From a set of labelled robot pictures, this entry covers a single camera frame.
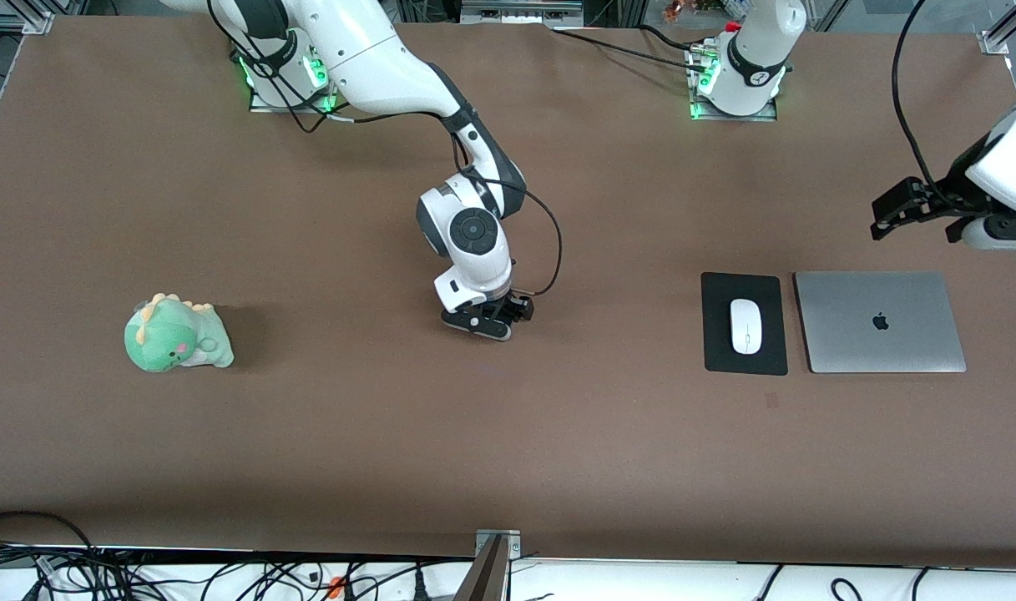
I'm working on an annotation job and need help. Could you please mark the white computer mouse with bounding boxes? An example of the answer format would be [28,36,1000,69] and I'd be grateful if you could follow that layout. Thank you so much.
[730,298,763,356]

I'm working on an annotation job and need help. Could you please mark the black mouse pad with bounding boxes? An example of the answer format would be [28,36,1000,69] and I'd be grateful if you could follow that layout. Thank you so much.
[700,272,789,376]

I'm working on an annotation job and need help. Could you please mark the silver closed laptop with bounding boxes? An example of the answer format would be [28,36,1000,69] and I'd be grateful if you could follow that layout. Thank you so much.
[793,270,968,374]

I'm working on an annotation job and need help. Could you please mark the grey metal box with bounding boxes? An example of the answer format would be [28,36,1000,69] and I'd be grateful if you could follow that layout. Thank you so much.
[460,0,585,28]

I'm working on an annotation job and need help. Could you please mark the green dinosaur plush toy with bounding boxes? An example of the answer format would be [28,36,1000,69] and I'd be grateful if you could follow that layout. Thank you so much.
[124,292,235,373]

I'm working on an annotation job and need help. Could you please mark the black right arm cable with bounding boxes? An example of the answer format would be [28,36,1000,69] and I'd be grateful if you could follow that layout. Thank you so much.
[207,0,564,299]

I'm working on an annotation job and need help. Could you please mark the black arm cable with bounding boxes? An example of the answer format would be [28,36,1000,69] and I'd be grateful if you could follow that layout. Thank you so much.
[207,0,564,299]
[892,0,955,210]

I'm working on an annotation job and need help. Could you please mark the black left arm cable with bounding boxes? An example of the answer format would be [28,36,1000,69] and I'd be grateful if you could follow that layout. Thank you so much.
[892,0,955,210]

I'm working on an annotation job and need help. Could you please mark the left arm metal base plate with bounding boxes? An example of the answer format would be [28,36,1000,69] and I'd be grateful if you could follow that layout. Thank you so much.
[691,98,780,123]

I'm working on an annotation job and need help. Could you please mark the aluminium post with bracket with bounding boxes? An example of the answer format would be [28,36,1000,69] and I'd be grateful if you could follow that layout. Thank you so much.
[453,529,523,601]

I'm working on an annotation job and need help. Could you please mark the long black table cable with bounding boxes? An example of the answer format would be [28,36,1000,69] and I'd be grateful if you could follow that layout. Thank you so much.
[552,29,709,72]

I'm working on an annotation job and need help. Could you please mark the short black table cable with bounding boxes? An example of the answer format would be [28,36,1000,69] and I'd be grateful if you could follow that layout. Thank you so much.
[639,23,702,51]

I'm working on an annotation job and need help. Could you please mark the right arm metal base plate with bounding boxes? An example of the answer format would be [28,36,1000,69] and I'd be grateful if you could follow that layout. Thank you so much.
[249,83,339,114]

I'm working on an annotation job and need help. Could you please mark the black looped floor cable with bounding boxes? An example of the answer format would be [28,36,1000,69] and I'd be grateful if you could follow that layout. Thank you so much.
[0,511,99,556]

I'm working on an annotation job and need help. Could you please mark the aluminium frame corner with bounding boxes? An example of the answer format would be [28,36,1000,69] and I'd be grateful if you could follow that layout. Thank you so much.
[0,0,53,36]

